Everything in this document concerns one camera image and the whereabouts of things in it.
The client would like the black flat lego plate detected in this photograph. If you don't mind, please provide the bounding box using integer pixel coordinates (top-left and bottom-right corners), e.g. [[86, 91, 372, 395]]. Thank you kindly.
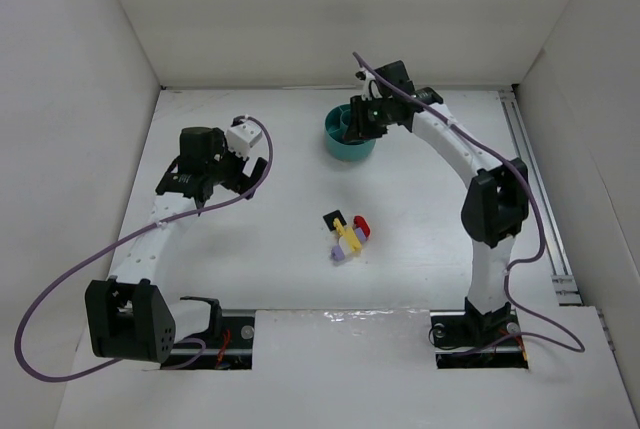
[[323, 210, 346, 232]]

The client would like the red lego brick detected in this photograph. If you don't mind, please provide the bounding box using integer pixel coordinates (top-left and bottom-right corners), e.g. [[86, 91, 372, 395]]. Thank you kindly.
[[353, 215, 371, 243]]

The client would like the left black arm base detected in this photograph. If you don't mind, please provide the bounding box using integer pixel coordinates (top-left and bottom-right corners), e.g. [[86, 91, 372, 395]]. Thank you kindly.
[[161, 310, 256, 371]]

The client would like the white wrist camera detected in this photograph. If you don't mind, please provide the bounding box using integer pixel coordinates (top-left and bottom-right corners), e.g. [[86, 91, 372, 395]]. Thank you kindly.
[[225, 117, 263, 160], [356, 68, 382, 100]]

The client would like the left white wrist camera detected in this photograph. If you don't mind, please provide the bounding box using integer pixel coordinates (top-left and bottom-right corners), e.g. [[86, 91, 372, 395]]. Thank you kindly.
[[225, 117, 263, 160]]

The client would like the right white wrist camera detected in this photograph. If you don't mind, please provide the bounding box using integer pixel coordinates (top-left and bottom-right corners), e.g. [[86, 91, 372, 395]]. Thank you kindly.
[[356, 68, 382, 100]]

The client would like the lavender lego brick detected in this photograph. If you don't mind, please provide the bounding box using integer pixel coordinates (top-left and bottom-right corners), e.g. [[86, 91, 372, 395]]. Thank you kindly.
[[330, 244, 351, 264]]

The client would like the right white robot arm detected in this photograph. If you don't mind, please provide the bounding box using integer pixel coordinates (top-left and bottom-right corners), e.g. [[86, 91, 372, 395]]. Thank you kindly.
[[344, 61, 529, 350]]

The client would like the teal round divided container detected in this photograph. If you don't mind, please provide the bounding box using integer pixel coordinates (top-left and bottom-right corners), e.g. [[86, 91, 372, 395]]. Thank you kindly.
[[324, 104, 375, 163]]

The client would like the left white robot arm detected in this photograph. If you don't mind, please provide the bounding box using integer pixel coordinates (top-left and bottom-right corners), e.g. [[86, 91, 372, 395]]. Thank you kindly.
[[85, 116, 273, 364]]

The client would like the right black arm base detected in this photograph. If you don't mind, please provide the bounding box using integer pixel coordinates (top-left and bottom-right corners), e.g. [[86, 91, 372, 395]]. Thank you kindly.
[[428, 310, 529, 370]]

